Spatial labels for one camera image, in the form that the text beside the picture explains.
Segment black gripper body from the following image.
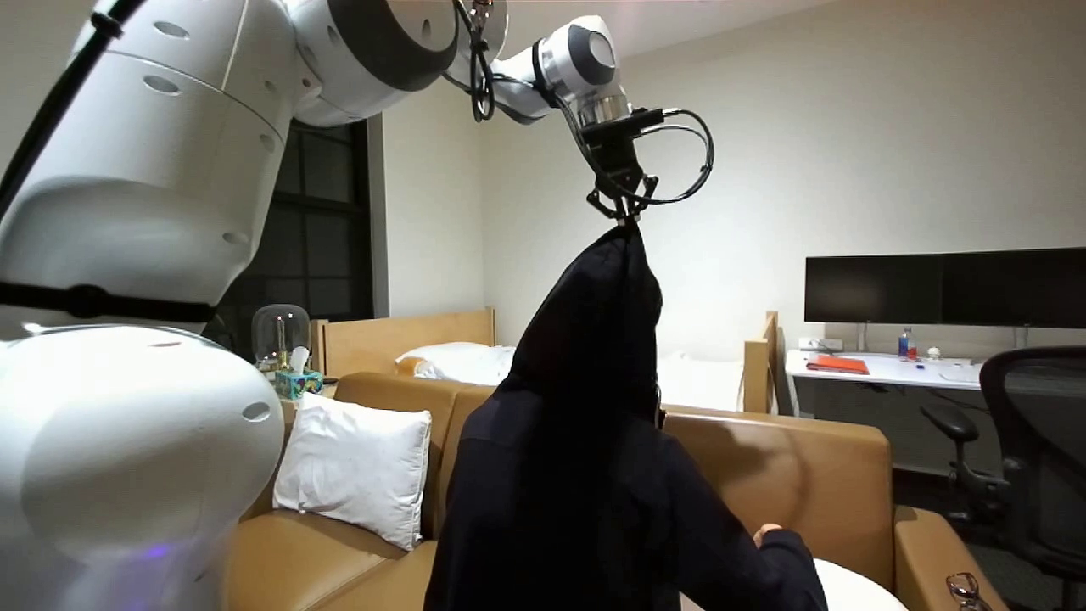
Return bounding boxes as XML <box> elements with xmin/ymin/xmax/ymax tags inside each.
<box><xmin>580</xmin><ymin>128</ymin><xmax>657</xmax><ymax>197</ymax></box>

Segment black hoodie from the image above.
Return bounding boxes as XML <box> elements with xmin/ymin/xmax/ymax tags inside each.
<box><xmin>422</xmin><ymin>213</ymin><xmax>832</xmax><ymax>611</ymax></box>

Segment person's right hand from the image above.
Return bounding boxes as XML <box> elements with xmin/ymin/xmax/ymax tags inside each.
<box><xmin>749</xmin><ymin>516</ymin><xmax>789</xmax><ymax>551</ymax></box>

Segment red flat desk item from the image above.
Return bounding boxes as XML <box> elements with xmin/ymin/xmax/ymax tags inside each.
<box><xmin>803</xmin><ymin>351</ymin><xmax>873</xmax><ymax>381</ymax></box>

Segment dark framed window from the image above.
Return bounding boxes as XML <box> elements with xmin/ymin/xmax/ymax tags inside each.
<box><xmin>209</xmin><ymin>116</ymin><xmax>391</xmax><ymax>358</ymax></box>

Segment white desk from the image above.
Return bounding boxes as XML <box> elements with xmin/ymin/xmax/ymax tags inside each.
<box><xmin>785</xmin><ymin>347</ymin><xmax>988</xmax><ymax>399</ymax></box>

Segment black flat monitor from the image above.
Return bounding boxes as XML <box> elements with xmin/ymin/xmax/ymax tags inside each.
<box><xmin>801</xmin><ymin>244</ymin><xmax>1086</xmax><ymax>333</ymax></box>

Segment tan leather sofa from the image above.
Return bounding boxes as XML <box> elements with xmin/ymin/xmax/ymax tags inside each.
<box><xmin>219</xmin><ymin>372</ymin><xmax>1011</xmax><ymax>611</ymax></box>

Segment clear glass dome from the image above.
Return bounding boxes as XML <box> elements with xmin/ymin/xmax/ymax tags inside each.
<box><xmin>249</xmin><ymin>300</ymin><xmax>314</xmax><ymax>373</ymax></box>

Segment teal tissue box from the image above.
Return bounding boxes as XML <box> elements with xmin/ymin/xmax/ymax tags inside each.
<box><xmin>257</xmin><ymin>343</ymin><xmax>328</xmax><ymax>403</ymax></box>

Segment white sofa pillow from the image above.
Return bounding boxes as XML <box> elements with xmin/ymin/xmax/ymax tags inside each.
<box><xmin>268</xmin><ymin>392</ymin><xmax>436</xmax><ymax>558</ymax></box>

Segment black office chair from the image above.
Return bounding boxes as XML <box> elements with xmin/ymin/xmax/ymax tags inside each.
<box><xmin>918</xmin><ymin>343</ymin><xmax>1086</xmax><ymax>611</ymax></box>

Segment metal item on armrest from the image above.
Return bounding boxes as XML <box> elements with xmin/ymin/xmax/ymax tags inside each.
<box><xmin>939</xmin><ymin>566</ymin><xmax>993</xmax><ymax>611</ymax></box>

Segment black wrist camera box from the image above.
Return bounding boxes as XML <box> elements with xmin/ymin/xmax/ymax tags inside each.
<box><xmin>580</xmin><ymin>107</ymin><xmax>673</xmax><ymax>140</ymax></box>

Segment wooden bed post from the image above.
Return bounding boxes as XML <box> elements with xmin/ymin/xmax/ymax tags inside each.
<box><xmin>737</xmin><ymin>309</ymin><xmax>787</xmax><ymax>419</ymax></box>

